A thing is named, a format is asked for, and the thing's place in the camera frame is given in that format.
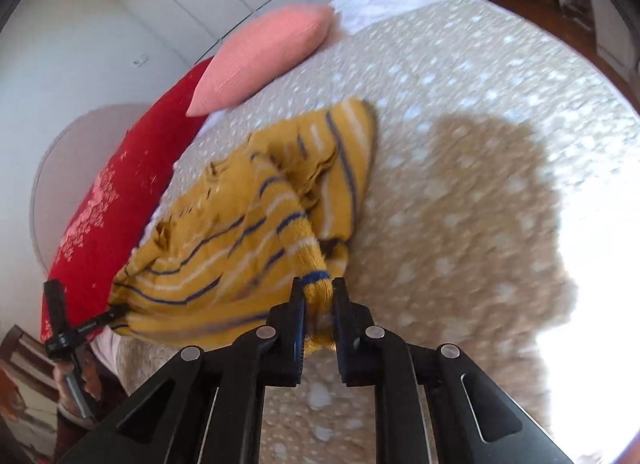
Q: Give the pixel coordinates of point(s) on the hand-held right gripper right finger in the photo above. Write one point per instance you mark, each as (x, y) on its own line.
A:
(340, 316)

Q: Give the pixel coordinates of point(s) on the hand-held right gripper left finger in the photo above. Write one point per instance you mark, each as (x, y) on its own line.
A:
(298, 316)

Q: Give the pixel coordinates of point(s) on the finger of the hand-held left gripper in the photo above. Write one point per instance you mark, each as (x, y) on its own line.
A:
(107, 319)

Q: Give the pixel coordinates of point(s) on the yellow striped knit sweater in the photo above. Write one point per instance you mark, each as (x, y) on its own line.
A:
(235, 239)

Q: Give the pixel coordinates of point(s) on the person's left hand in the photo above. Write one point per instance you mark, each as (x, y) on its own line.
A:
(91, 378)

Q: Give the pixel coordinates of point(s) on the brown striped cloth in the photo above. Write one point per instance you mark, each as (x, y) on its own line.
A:
(27, 384)

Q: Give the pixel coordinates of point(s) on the red printed cushion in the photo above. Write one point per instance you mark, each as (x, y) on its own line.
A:
(107, 204)

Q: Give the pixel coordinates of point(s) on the beige dotted bedspread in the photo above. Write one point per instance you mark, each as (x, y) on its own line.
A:
(450, 204)

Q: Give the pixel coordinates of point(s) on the pale rounded headboard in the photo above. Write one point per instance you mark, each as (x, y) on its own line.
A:
(75, 154)

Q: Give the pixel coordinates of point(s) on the pink pillow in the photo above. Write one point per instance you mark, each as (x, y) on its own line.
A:
(265, 57)

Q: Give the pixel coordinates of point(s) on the wall socket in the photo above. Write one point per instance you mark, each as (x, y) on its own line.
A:
(140, 62)

